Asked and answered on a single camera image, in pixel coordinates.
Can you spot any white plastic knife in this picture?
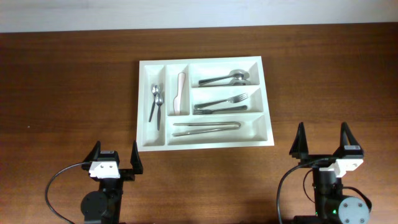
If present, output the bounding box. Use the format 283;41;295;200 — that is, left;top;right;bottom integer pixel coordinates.
173;72;186;116

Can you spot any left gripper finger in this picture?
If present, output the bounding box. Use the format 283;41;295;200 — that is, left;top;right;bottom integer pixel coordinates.
130;141;143;174
83;141;101;162

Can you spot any small teaspoon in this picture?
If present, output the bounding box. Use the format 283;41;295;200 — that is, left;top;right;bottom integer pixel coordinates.
155;93;164;131
149;85;160;122

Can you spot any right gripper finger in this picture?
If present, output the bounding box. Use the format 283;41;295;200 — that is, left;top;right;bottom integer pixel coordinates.
333;122;364;156
289;122;308;156

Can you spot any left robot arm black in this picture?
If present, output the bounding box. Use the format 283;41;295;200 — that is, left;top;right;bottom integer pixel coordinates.
80;141;144;224

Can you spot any metal fork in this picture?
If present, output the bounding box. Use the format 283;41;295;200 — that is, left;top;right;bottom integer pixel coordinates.
193;105;248;115
194;93;249;109

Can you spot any large metal spoon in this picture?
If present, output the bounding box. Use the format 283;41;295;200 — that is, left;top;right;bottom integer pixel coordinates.
198;69;250;86
200;79;251;87

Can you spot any metal knife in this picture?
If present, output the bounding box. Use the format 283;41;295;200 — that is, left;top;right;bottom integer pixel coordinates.
172;125;240;137
174;121;241;128

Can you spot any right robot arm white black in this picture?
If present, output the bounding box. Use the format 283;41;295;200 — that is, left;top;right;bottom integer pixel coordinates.
289;122;372;223

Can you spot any white plastic cutlery tray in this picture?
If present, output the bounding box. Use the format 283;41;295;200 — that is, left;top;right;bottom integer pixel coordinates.
136;56;274;151

